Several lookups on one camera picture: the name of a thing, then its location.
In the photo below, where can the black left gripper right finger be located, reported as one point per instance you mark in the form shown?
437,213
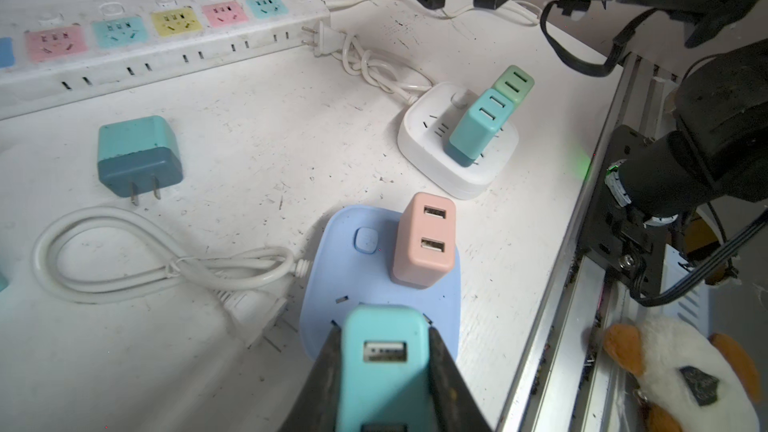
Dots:
454,407

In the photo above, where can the white square power socket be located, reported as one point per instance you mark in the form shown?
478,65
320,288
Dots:
423,138

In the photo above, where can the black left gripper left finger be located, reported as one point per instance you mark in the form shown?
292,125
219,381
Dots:
316,406

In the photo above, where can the brown white plush toy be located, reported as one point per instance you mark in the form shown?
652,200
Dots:
690,382

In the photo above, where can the white long power strip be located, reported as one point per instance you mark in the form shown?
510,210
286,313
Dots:
60,54

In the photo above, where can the pink plug adapter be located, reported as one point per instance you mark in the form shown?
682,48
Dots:
425,241

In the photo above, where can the blue square power socket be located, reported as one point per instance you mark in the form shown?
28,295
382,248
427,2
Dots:
352,266

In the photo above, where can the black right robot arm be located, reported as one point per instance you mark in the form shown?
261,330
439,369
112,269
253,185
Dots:
718,148

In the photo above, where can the green plug adapter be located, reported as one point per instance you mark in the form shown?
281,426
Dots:
515,84

